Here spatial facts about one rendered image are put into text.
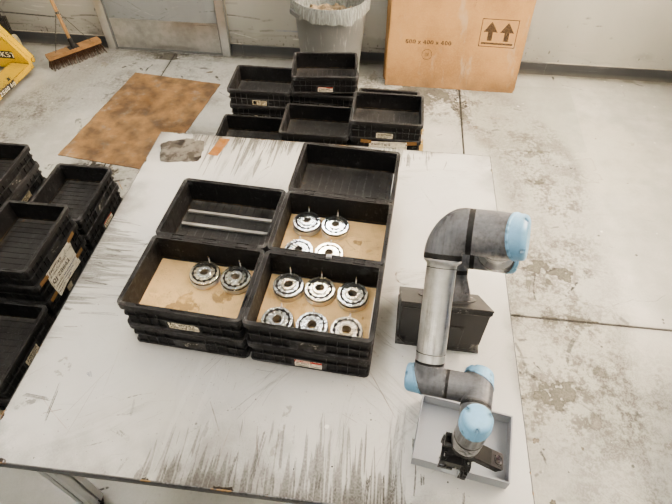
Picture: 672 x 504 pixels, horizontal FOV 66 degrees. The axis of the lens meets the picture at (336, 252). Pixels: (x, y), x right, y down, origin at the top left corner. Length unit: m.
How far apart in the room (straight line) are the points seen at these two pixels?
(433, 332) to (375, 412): 0.45
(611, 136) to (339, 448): 3.24
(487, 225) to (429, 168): 1.19
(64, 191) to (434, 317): 2.27
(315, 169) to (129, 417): 1.17
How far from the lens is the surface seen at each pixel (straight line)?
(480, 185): 2.40
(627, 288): 3.22
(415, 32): 4.26
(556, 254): 3.21
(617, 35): 4.79
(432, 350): 1.33
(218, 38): 4.76
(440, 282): 1.30
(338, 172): 2.18
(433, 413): 1.70
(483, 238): 1.27
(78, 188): 3.09
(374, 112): 3.14
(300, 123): 3.24
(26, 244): 2.72
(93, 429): 1.81
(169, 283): 1.86
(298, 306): 1.72
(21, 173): 3.08
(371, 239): 1.91
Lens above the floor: 2.23
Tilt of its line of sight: 49 degrees down
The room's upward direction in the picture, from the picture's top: straight up
